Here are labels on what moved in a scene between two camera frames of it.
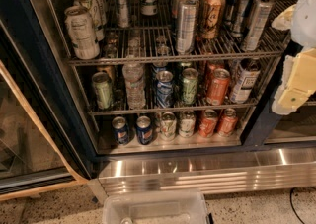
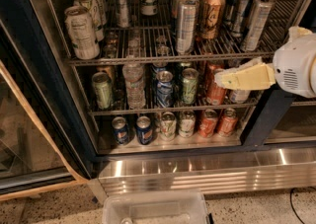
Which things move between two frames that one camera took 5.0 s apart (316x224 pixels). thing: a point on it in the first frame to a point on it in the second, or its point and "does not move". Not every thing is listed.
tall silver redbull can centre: (187, 24) does not move
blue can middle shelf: (164, 89) does not move
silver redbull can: (261, 13) does not move
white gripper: (305, 21) to (296, 65)
